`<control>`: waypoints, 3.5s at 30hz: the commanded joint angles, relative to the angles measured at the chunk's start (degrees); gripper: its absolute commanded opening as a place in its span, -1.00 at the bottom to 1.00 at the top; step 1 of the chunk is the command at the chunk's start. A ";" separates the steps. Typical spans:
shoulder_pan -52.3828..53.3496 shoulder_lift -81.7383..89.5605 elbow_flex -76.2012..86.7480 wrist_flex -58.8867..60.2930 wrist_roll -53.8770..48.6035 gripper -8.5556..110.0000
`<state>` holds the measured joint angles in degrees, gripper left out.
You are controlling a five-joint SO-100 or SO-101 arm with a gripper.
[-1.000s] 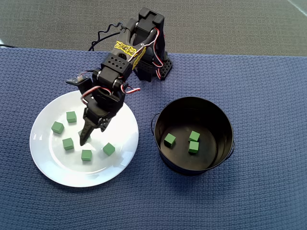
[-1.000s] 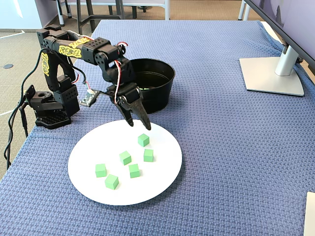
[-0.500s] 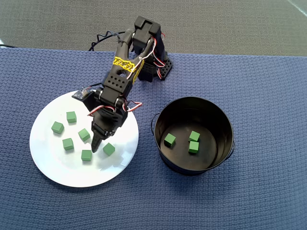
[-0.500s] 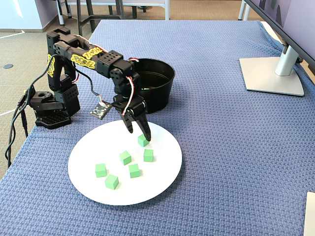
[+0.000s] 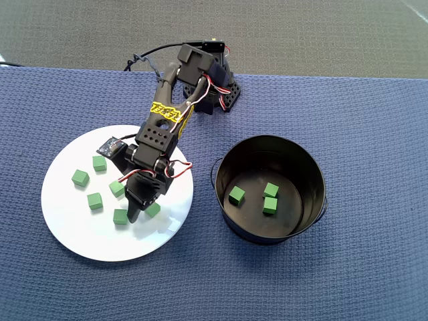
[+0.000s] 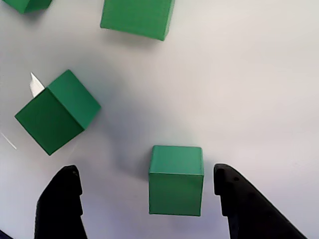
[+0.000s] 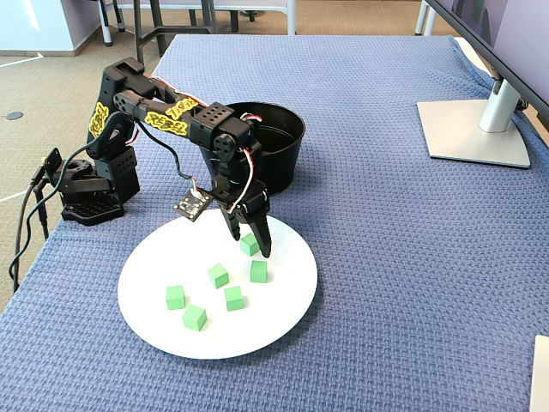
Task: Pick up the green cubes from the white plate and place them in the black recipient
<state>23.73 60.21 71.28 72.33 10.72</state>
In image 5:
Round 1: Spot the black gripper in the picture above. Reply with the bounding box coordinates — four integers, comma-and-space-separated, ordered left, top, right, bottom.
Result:
125, 170, 168, 224

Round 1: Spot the white round plate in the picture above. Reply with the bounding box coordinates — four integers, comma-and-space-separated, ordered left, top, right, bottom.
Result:
40, 124, 195, 263

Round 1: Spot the black metal bucket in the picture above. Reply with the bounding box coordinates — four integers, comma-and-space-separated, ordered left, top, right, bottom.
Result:
209, 134, 328, 247

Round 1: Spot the blue woven table cloth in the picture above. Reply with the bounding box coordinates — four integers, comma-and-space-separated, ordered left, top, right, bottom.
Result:
0, 66, 428, 321

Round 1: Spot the small wrist camera board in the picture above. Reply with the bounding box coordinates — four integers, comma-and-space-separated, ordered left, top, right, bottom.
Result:
96, 136, 128, 158

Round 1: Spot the thin black camera cable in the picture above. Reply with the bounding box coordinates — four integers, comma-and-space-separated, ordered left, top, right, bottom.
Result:
123, 39, 205, 84

